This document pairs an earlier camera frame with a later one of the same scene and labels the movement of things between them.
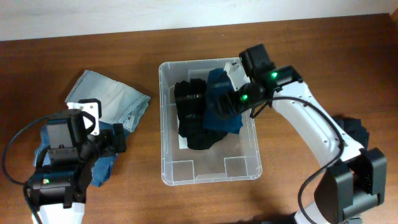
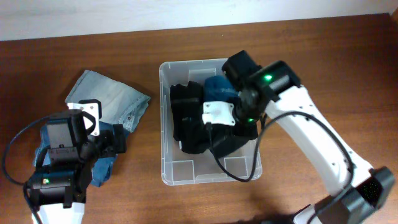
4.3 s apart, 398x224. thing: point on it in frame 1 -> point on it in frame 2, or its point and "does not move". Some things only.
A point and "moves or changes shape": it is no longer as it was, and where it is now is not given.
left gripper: x=112 y=144 does not move
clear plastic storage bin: x=234 y=157 does not move
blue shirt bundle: x=217 y=112 moves or changes shape
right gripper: x=237 y=107 -> x=245 y=129
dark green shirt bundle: x=355 y=129 -> x=224 y=138
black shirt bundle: x=190 y=96 moves or changes shape
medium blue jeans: x=104 y=165 does not move
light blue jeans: x=119 y=103 does not move
